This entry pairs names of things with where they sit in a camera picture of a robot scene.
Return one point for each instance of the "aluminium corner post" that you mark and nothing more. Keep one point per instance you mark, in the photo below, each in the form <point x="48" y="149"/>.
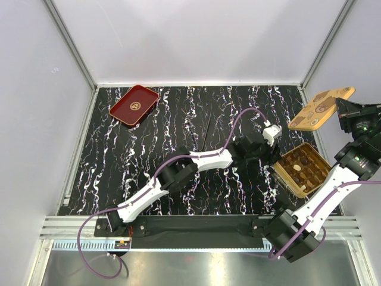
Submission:
<point x="66" y="36"/>
<point x="333" y="32"/>

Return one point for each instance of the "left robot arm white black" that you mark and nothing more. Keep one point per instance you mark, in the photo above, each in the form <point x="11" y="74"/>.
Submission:
<point x="176" y="172"/>

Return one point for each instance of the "left aluminium corner post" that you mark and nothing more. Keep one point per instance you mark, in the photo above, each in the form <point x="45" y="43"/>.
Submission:
<point x="66" y="36"/>

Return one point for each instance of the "gold chocolate box tray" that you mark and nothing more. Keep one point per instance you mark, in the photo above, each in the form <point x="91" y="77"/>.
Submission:
<point x="302" y="169"/>

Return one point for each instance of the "aluminium frame rail front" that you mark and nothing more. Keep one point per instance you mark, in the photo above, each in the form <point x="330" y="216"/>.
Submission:
<point x="255" y="245"/>

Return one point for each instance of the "silver square tin lid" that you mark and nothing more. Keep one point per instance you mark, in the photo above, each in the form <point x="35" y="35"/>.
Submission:
<point x="319" y="109"/>

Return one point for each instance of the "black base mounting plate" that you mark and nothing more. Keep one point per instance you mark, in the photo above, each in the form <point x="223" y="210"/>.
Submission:
<point x="212" y="228"/>

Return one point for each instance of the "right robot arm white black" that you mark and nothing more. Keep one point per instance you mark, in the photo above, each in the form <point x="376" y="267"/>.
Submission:
<point x="293" y="235"/>

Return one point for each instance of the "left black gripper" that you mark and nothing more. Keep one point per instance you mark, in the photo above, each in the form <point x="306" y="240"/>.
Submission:
<point x="269" y="159"/>

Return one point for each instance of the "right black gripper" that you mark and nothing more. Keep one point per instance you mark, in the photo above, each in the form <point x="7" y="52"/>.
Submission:
<point x="349" y="112"/>

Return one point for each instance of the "red lacquer tray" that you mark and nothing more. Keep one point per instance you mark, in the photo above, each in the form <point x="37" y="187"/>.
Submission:
<point x="134" y="105"/>

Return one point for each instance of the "right aluminium corner post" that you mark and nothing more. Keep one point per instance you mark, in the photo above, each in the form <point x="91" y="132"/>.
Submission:
<point x="333" y="32"/>

